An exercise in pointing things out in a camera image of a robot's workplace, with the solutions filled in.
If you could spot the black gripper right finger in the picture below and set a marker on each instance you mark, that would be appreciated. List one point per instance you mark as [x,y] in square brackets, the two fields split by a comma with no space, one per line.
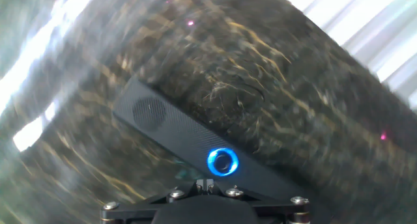
[224,190]

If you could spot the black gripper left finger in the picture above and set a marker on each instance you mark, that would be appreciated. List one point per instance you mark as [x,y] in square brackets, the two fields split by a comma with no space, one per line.
[187,190]

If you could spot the black speaker bar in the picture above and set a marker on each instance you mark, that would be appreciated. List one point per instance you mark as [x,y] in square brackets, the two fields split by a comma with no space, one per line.
[182,133]

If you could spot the black marble pattern mat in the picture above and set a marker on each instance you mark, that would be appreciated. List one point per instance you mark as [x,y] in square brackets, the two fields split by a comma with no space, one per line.
[260,54]

